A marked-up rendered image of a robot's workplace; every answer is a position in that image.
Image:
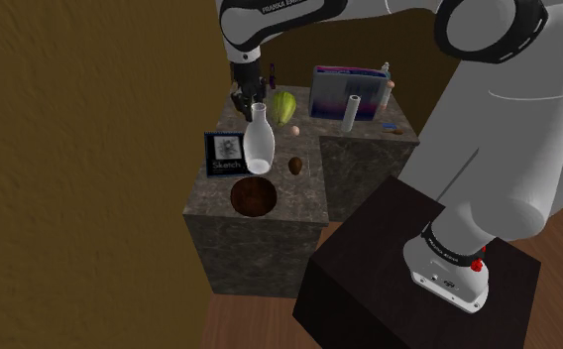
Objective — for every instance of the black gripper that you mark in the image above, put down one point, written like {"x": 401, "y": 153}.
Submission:
{"x": 247, "y": 77}

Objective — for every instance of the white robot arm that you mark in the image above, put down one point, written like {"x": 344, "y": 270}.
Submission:
{"x": 499, "y": 145}

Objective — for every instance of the white glass vase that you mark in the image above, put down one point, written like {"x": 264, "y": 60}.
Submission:
{"x": 258, "y": 140}

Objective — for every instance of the purple bottle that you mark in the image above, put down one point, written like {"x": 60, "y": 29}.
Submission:
{"x": 272, "y": 77}

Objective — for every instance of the green striped squash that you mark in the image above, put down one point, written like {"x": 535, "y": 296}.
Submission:
{"x": 284, "y": 108}

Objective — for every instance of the black sketch book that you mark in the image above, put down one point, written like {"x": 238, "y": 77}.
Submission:
{"x": 221, "y": 154}

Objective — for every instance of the pale egg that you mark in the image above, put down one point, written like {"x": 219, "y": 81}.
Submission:
{"x": 295, "y": 130}

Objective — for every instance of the brown kiwi fruit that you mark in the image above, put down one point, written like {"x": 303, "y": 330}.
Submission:
{"x": 295, "y": 166}

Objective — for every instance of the blue and purple box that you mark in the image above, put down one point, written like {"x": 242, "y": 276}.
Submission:
{"x": 332, "y": 94}

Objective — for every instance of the brown wooden bowl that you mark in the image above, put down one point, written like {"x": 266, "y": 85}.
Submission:
{"x": 254, "y": 197}

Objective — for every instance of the white paper roll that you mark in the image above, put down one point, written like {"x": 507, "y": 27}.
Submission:
{"x": 350, "y": 115}

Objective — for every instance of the white spray bottle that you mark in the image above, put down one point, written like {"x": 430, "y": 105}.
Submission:
{"x": 386, "y": 92}

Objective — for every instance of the dark stone counter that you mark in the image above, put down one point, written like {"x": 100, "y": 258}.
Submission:
{"x": 257, "y": 251}

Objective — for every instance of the blue and brown brush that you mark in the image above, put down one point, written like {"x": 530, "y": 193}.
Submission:
{"x": 392, "y": 129}

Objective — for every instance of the dark robot stand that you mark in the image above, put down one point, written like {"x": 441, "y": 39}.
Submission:
{"x": 373, "y": 270}

